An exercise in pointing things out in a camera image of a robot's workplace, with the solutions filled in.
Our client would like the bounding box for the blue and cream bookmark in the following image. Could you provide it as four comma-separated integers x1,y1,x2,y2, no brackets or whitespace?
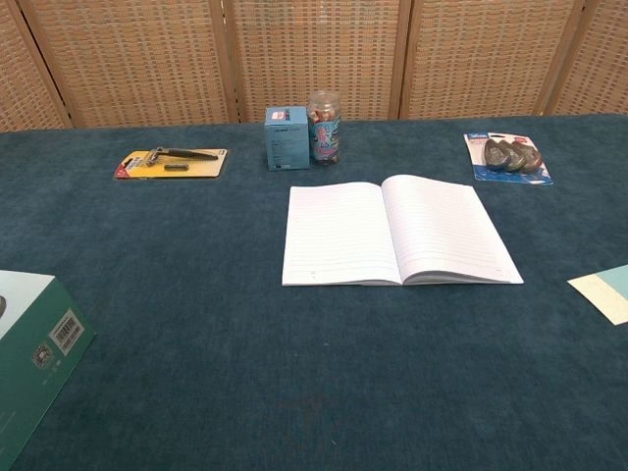
566,263,628,327

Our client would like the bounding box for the open white lined notebook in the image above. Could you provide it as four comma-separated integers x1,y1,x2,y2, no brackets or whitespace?
281,174,525,288

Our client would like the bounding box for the small light blue box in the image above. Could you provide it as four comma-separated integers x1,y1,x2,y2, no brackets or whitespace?
264,106,311,173

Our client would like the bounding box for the clear plastic candy jar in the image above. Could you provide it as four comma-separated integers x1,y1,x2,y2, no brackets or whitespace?
306,90,345,168

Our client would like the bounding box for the teal table cloth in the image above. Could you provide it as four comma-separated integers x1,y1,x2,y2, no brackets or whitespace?
0,113,628,471

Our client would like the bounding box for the yellow razor blister pack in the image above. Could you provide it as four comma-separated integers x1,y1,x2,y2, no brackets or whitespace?
113,145,230,181

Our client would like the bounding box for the blue correction tape pack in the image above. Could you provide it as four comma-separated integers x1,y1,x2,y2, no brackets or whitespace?
463,131,555,187

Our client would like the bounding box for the woven wooden folding screen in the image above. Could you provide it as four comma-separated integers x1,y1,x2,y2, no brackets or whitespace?
0,0,628,132

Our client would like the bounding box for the green speaker product box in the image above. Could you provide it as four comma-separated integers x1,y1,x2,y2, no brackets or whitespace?
0,270,97,471

